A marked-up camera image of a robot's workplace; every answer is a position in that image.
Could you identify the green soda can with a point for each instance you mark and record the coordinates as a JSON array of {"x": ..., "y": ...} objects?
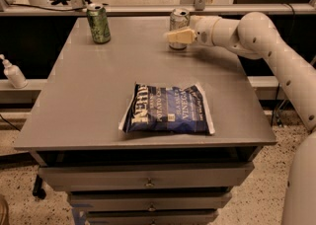
[{"x": 98, "y": 22}]

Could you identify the white pump bottle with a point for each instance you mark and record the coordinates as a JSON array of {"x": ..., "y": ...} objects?
[{"x": 13, "y": 74}]

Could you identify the silver 7up can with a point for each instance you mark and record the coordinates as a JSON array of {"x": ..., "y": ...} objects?
[{"x": 179, "y": 18}]

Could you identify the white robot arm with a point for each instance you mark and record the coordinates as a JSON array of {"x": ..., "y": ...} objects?
[{"x": 255, "y": 36}]

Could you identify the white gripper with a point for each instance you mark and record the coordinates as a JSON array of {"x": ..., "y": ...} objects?
[{"x": 203, "y": 32}]

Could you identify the grey drawer cabinet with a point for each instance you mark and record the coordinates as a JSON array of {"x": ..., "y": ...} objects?
[{"x": 142, "y": 178}]

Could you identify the blue Kettle chips bag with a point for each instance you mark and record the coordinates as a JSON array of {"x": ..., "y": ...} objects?
[{"x": 171, "y": 109}]

